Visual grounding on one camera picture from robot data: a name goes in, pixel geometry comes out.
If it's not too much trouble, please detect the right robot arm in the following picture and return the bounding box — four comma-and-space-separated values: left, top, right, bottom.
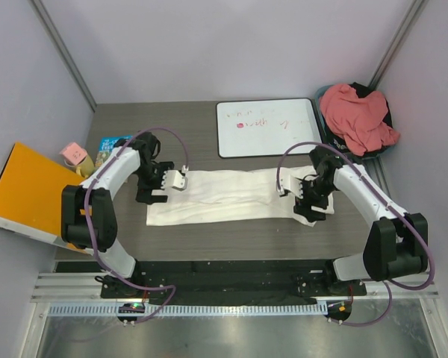
291, 146, 435, 295

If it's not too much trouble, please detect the aluminium rail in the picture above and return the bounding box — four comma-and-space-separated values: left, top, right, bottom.
31, 273, 440, 302

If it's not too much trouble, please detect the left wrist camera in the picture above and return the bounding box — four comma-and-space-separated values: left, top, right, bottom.
161, 170, 187, 191

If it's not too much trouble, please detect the white slotted cable duct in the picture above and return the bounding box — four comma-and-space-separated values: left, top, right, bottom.
48, 301, 328, 318

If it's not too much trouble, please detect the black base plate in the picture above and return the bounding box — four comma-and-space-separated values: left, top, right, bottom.
102, 260, 367, 306

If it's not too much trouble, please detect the white whiteboard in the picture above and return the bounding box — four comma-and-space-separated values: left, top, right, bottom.
216, 98, 322, 158

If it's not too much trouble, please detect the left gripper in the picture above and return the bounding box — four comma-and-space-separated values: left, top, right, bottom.
134, 163, 174, 204

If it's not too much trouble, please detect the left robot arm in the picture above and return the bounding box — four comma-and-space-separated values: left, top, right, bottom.
61, 132, 175, 298

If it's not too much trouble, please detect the teal laundry basket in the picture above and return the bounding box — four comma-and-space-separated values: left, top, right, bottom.
315, 85, 393, 162

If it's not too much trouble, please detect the pink t-shirt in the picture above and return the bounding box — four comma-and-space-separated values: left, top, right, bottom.
320, 83, 401, 157

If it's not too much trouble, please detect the blue treehouse book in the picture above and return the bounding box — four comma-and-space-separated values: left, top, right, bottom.
94, 135, 132, 170

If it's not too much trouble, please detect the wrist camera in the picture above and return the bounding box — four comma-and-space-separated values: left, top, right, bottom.
277, 175, 303, 199
161, 170, 187, 191

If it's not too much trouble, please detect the white t-shirt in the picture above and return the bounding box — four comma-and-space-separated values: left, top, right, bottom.
146, 168, 316, 227

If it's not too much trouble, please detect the yellow mug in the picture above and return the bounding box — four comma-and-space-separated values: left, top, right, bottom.
63, 155, 95, 179

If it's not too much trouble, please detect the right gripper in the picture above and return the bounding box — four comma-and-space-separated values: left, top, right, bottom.
293, 177, 337, 223

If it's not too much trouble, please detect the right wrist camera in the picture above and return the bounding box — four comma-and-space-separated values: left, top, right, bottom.
277, 175, 303, 199

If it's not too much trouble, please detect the orange book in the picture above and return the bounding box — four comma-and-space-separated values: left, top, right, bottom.
0, 142, 84, 252

